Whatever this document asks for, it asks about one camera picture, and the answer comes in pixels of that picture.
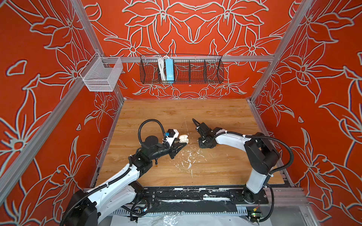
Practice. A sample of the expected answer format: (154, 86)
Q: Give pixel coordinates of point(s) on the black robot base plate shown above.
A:
(205, 199)

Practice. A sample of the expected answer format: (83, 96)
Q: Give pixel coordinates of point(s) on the small circuit board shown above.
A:
(253, 215)

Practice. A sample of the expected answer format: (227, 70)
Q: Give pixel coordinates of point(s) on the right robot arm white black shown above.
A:
(261, 154)

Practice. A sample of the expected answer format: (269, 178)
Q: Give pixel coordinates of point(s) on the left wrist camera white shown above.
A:
(169, 138)

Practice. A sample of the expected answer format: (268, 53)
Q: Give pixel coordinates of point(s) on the grey slotted cable duct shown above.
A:
(241, 211)

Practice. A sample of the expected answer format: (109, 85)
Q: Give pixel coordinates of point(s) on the white earbud charging case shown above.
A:
(183, 139)

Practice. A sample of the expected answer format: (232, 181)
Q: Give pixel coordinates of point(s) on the light blue box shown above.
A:
(169, 70)

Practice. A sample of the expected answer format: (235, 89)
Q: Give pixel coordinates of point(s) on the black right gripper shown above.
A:
(201, 143)

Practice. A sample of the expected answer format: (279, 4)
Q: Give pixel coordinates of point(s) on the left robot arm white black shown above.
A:
(89, 208)

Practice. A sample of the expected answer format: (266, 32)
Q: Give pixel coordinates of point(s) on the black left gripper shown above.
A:
(174, 150)

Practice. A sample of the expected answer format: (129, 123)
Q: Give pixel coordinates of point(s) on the white wire mesh basket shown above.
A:
(101, 74)

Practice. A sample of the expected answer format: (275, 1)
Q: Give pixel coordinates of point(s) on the black wire wall basket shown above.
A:
(188, 69)

